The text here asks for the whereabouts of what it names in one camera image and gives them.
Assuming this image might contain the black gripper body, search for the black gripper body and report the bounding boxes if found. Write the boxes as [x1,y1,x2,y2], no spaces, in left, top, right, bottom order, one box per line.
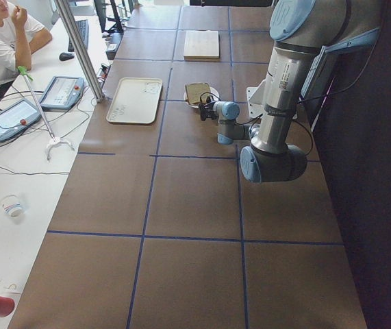
[204,102,218,120]

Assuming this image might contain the bread slice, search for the bread slice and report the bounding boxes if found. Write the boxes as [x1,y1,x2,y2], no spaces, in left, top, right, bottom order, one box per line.
[185,82,210,106]

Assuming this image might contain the white round plate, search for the white round plate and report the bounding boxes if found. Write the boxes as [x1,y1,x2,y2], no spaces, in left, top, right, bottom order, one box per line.
[183,86,220,108]

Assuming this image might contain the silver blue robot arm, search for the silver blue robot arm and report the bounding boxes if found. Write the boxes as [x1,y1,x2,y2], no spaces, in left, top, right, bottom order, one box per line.
[199,1,382,183]

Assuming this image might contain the wooden cutting board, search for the wooden cutting board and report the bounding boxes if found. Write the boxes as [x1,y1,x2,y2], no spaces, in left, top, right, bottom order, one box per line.
[184,30,220,61]

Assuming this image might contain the cream bear tray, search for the cream bear tray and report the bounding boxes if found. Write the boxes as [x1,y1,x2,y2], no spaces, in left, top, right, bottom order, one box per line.
[106,77,162,125]

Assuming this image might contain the far teach pendant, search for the far teach pendant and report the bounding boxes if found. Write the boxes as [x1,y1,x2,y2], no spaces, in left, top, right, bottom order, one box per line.
[40,76,85,112]

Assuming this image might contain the teach pendant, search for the teach pendant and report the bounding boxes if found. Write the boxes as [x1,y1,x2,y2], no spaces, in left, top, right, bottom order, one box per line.
[0,99,41,142]
[40,76,85,112]

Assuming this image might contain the black keyboard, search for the black keyboard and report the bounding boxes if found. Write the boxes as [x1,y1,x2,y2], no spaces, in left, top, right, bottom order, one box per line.
[75,19,89,49]

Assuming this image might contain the white claw grabber head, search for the white claw grabber head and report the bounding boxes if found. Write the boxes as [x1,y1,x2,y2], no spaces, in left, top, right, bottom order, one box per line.
[45,136,75,161]

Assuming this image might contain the black computer mouse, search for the black computer mouse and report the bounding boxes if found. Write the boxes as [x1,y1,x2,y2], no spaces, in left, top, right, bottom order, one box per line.
[59,52,75,62]

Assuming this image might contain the silver metal rod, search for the silver metal rod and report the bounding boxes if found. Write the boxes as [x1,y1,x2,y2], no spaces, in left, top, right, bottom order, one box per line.
[17,66,57,143]

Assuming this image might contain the near teach pendant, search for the near teach pendant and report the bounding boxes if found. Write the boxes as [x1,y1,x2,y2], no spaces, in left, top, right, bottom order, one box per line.
[0,99,41,142]

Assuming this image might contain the seated person white shirt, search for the seated person white shirt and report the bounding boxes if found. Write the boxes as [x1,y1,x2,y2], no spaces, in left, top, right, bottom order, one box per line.
[0,1,52,99]

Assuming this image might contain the paper cup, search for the paper cup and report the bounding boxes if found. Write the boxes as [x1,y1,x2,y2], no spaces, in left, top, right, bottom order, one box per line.
[0,194,25,218]

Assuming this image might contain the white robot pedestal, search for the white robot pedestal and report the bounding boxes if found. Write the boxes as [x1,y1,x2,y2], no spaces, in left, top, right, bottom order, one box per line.
[245,86,299,121]

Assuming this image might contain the aluminium frame post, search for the aluminium frame post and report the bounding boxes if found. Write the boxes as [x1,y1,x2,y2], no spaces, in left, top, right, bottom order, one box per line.
[54,0,105,103]

